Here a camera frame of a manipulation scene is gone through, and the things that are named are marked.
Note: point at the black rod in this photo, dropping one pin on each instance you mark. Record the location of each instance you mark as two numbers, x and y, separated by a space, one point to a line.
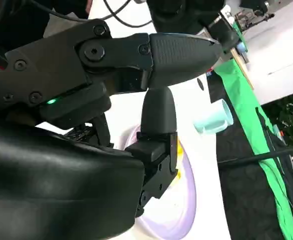
261 157

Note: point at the green cloth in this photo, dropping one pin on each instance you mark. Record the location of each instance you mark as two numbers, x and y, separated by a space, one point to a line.
241 100

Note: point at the orange and white bread roll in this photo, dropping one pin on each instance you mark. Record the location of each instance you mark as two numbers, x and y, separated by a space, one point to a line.
179 150

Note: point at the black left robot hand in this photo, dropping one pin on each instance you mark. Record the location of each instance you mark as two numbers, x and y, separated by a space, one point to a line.
184 15

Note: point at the background machine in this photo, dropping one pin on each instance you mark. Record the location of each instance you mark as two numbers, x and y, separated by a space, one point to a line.
254 12

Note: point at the black stand block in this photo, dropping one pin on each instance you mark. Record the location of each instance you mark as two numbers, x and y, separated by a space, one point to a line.
224 35

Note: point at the green plant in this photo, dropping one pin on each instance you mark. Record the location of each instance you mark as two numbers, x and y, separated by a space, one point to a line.
289 117

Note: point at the wooden board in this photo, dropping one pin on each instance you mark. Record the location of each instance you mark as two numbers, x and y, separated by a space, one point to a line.
242 67

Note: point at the lilac plate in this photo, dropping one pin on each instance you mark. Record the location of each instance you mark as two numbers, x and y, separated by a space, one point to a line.
171 212

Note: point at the black table grommet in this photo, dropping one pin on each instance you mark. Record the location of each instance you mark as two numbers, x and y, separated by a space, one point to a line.
200 83

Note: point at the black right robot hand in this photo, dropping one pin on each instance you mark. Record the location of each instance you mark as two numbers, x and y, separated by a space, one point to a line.
49 180

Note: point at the pale green mug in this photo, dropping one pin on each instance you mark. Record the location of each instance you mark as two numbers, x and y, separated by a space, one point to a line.
211 120

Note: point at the white desk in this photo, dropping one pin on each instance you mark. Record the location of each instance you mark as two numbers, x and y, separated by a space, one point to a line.
276 50

